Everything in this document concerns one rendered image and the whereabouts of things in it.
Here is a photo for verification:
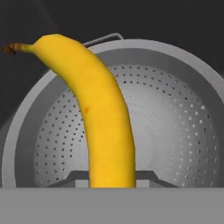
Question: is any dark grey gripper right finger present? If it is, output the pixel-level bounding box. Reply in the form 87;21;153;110
135;170;179;189

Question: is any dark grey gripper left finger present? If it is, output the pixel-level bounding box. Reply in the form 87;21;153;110
46;170;91;189

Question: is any yellow banana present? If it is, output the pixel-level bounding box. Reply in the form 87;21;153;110
1;33;137;189

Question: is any grey metal colander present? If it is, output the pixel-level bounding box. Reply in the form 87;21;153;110
1;32;224;189

